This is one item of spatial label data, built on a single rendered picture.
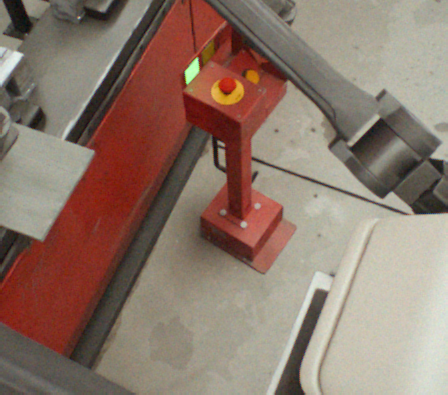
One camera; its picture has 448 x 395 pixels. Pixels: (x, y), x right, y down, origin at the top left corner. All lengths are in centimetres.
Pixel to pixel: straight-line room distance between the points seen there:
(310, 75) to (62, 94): 70
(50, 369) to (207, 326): 151
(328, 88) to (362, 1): 196
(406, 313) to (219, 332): 145
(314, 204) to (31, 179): 125
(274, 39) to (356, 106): 13
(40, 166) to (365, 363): 72
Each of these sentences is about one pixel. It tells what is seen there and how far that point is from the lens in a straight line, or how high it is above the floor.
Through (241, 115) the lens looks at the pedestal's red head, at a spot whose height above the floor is 78.
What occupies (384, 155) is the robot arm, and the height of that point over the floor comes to 127.
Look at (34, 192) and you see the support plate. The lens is 116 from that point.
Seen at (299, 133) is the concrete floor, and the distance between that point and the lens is 237.
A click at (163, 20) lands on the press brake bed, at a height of 77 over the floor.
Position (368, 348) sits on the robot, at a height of 136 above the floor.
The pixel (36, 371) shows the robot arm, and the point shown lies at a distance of 57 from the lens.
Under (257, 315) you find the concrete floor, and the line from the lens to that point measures 207.
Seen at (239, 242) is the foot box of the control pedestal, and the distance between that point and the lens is 205.
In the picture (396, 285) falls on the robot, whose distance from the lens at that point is 66.
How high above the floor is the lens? 197
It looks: 59 degrees down
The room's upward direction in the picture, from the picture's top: 4 degrees counter-clockwise
